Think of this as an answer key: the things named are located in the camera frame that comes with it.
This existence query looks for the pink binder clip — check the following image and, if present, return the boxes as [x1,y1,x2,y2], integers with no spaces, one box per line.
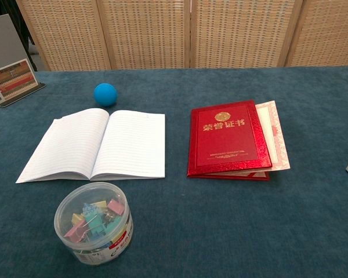
[64,225,86,240]
[107,199,125,216]

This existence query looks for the teal velvet tablecloth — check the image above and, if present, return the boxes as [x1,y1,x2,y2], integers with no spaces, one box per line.
[0,65,348,278]

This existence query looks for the pink bordered certificate paper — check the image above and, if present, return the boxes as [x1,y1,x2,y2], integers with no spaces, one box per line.
[214,100,291,177]

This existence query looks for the printed card in stand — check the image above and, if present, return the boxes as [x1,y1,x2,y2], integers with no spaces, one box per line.
[0,58,46,108]

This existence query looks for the white lined paper notebook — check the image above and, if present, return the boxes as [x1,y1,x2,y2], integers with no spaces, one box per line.
[16,108,166,184]

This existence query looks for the woven wooden folding screen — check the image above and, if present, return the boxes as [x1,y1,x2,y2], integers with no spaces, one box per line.
[14,0,348,71]

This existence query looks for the teal binder clip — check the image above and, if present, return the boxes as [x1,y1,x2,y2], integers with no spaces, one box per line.
[81,202,108,239]

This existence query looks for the clear round plastic clip tub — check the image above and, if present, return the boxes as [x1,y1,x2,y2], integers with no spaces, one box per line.
[53,181,134,265]

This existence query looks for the grey display board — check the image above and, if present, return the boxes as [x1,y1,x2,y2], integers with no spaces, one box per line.
[0,13,35,73]

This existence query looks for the blue rubber ball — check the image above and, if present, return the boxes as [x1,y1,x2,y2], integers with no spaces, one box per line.
[93,83,118,107]

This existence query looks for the red honor certificate folder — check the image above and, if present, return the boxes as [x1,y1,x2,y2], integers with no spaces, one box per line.
[187,100,273,181]

